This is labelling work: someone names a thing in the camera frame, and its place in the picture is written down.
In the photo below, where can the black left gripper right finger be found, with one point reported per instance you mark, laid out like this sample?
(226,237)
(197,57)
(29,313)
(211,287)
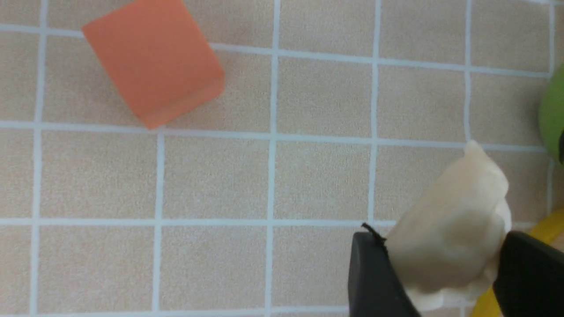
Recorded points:
(530,281)

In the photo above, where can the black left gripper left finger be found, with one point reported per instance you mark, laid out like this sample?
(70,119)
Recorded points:
(373,288)

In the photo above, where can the white dumpling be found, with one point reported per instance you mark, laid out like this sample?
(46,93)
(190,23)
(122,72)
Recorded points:
(447,247)

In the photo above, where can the bamboo steamer tray yellow rim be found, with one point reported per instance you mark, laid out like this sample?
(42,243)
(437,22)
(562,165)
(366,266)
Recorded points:
(549,230)

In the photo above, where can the green watermelon toy ball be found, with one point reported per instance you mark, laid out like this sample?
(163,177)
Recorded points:
(551,116)

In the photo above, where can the checkered beige tablecloth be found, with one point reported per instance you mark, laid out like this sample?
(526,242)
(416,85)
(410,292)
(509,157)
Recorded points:
(335,112)

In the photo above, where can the orange foam cube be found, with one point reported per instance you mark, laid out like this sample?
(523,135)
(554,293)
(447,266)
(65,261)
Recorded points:
(157,58)

